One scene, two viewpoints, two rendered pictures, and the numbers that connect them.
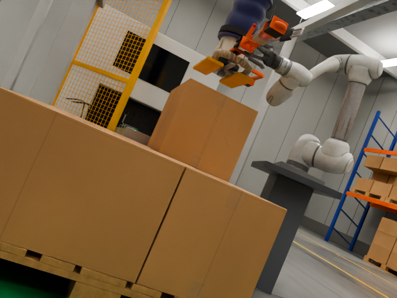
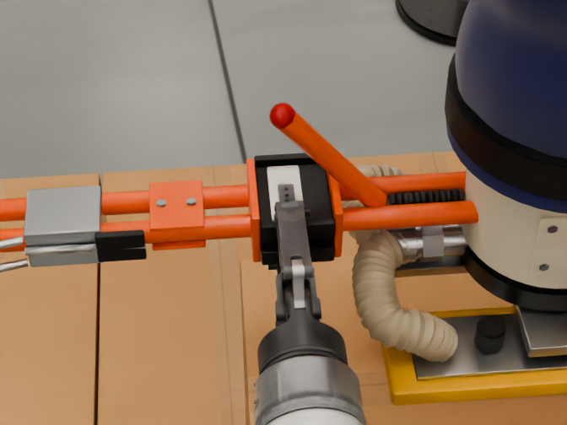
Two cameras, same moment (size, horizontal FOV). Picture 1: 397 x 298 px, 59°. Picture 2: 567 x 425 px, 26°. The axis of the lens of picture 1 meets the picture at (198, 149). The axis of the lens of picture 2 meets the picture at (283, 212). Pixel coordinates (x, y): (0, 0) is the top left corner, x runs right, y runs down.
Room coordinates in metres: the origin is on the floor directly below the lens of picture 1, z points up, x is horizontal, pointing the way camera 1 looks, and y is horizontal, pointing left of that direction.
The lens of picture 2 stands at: (1.94, -0.82, 2.06)
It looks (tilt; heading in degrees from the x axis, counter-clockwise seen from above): 45 degrees down; 100
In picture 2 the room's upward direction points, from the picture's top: straight up
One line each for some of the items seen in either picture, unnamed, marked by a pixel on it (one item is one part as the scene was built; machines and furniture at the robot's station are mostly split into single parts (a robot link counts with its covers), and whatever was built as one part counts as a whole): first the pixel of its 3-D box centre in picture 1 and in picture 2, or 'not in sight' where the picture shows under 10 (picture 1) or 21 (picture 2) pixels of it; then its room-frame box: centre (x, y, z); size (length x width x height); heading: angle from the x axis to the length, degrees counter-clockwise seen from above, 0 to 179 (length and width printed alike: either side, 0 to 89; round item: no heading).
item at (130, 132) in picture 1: (173, 151); not in sight; (2.38, 0.15, 0.58); 0.70 x 0.03 x 0.06; 105
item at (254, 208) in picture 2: (244, 46); (294, 207); (1.80, -0.01, 1.23); 0.10 x 0.08 x 0.06; 105
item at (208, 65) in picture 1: (208, 64); not in sight; (2.02, 0.15, 1.13); 0.34 x 0.10 x 0.05; 15
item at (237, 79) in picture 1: (236, 78); (559, 337); (2.07, -0.04, 1.13); 0.34 x 0.10 x 0.05; 15
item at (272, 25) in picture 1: (275, 27); not in sight; (1.46, -0.09, 1.23); 0.08 x 0.07 x 0.05; 15
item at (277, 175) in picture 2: not in sight; (285, 193); (1.80, -0.02, 1.26); 0.07 x 0.03 x 0.01; 105
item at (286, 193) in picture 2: not in sight; (288, 199); (1.80, -0.04, 1.27); 0.05 x 0.01 x 0.03; 105
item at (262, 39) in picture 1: (262, 37); (66, 226); (1.59, -0.07, 1.23); 0.07 x 0.07 x 0.04; 15
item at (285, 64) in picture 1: (282, 65); (308, 409); (1.85, -0.24, 1.23); 0.09 x 0.06 x 0.09; 15
